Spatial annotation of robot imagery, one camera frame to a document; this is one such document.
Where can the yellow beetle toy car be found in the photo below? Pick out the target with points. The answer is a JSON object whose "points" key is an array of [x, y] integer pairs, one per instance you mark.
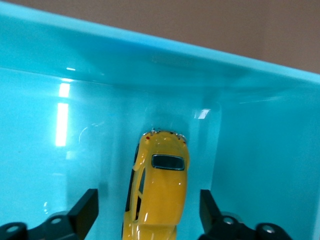
{"points": [[162, 195]]}

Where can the teal plastic bin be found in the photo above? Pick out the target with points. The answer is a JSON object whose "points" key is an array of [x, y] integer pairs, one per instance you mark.
{"points": [[75, 112]]}

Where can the brown table cover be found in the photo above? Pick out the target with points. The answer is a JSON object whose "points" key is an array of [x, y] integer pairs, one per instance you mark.
{"points": [[225, 20]]}

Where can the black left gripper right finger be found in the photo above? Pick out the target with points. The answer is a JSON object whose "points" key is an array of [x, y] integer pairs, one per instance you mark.
{"points": [[212, 222]]}

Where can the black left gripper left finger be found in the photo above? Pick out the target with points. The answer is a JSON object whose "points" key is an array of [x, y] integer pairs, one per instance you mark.
{"points": [[80, 217]]}

